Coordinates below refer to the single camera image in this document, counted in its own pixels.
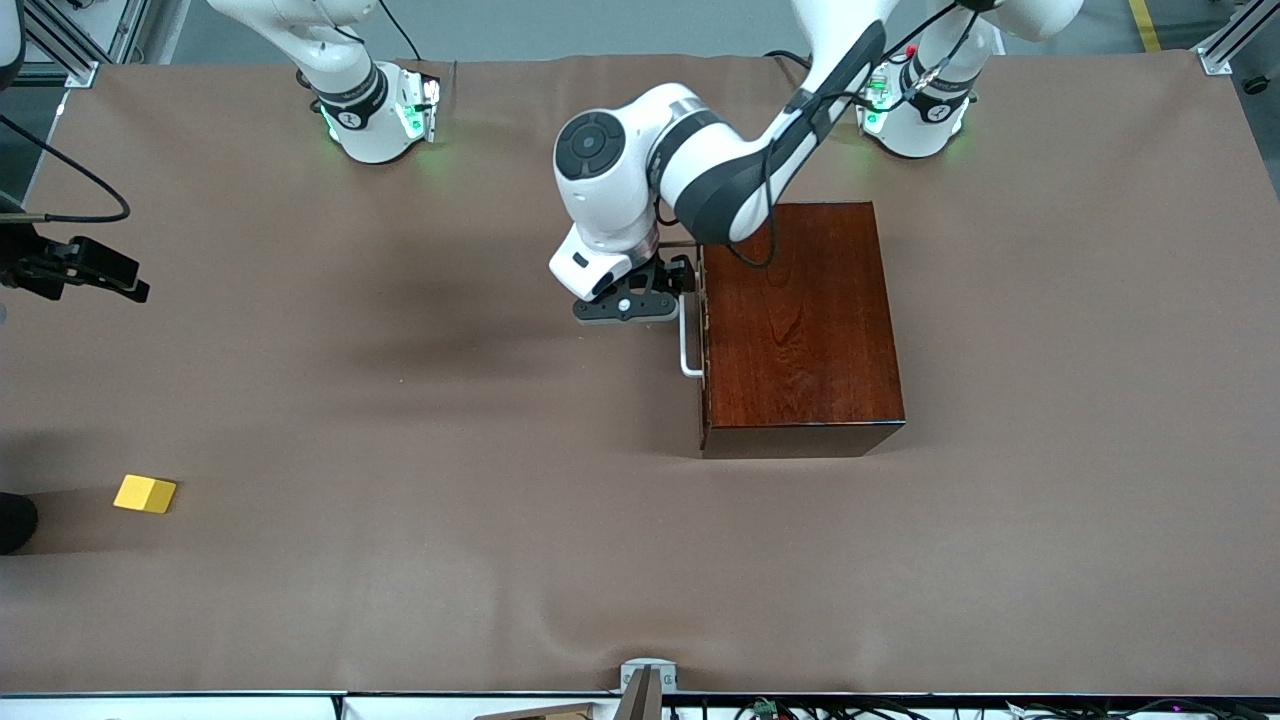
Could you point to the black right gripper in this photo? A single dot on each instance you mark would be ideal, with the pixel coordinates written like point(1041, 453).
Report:
point(30, 262)

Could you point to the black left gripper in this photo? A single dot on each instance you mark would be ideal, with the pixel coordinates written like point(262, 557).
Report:
point(679, 273)

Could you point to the yellow block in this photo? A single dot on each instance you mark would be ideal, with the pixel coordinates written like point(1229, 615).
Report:
point(145, 495)

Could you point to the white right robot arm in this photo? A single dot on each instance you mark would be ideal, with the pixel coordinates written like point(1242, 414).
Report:
point(365, 135)

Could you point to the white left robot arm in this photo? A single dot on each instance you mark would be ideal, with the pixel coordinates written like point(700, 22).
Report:
point(610, 200)

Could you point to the dark wooden cabinet box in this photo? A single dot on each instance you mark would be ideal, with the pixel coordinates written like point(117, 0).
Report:
point(820, 380)

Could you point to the black round object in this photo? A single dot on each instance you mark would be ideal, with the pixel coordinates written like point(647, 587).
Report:
point(15, 525)

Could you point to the brown table cloth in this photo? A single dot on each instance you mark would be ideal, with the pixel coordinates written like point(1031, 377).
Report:
point(400, 550)

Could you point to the yellow floor tape stripe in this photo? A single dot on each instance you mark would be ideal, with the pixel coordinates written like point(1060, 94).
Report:
point(1148, 30)

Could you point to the black round floor foot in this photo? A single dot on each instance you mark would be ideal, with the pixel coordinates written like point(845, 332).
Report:
point(1256, 85)

